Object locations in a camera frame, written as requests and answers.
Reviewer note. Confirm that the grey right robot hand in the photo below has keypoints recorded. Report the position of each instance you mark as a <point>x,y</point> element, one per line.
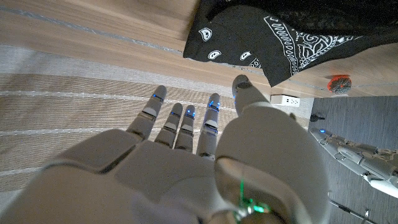
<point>174,174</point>

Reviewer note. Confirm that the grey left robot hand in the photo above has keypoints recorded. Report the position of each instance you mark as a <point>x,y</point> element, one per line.
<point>357,158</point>

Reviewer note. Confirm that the black paisley bandana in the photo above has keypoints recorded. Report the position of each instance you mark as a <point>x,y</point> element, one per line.
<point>248,34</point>

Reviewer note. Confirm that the dark door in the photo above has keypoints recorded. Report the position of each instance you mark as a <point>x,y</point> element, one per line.
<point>357,118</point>

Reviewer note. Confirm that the orange grey round object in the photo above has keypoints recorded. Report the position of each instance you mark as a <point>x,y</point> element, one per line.
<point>339,84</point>

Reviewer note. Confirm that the white power strip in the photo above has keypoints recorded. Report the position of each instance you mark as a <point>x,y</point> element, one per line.
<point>284,100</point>

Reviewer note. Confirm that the beige striped backdrop cloth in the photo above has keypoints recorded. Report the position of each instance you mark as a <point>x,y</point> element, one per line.
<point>62,109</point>

